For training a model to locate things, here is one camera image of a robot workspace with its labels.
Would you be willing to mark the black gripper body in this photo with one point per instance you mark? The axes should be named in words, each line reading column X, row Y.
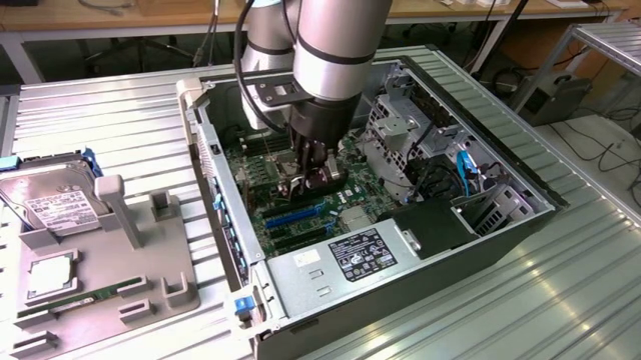
column 325, row 120

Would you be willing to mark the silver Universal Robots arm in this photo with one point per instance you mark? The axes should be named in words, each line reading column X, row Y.
column 335, row 48

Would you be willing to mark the CPU socket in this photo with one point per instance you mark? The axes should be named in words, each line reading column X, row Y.
column 280, row 165

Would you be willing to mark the black RAM slot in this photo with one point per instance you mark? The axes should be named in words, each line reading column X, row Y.
column 263, row 142
column 267, row 151
column 264, row 146
column 260, row 137

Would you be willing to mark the green Dell motherboard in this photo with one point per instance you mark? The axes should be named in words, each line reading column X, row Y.
column 353, row 195

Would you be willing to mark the silver metal disk bay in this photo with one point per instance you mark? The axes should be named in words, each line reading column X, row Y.
column 395, row 127

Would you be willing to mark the black expansion slot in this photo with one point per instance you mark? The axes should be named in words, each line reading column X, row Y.
column 301, row 233
column 280, row 212
column 305, row 243

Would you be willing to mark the blue expansion slot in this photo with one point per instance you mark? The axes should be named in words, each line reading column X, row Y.
column 295, row 219

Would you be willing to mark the silver chipset heatsink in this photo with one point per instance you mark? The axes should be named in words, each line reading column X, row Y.
column 361, row 219

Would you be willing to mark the black plastic air shroud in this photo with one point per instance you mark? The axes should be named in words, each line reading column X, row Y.
column 430, row 228

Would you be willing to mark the silver power supply unit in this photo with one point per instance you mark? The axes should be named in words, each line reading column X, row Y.
column 310, row 288

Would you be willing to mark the blue disk carrier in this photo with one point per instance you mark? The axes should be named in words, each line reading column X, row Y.
column 95, row 161

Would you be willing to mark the open black PC case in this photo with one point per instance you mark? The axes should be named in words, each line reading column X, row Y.
column 401, row 300

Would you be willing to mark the black chair base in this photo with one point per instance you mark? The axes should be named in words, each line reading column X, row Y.
column 144, row 48

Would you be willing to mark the blue case latch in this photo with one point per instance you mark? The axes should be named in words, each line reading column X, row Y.
column 242, row 304

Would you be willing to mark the grey plastic parts rack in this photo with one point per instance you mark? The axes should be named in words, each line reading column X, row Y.
column 124, row 262

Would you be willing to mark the black box on floor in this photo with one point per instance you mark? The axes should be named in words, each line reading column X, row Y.
column 556, row 101

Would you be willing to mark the silver hard disk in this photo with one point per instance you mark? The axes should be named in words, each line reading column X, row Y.
column 55, row 202

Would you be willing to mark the long wooden desk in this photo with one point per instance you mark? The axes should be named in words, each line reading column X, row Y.
column 75, row 22

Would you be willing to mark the green RAM stick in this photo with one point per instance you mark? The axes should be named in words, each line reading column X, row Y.
column 80, row 298

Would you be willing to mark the square CPU chip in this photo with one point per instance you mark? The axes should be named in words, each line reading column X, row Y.
column 49, row 275

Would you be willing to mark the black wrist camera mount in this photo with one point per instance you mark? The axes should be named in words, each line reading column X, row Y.
column 275, row 93

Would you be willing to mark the aluminium profile frame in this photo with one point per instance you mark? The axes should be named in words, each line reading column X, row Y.
column 601, row 37

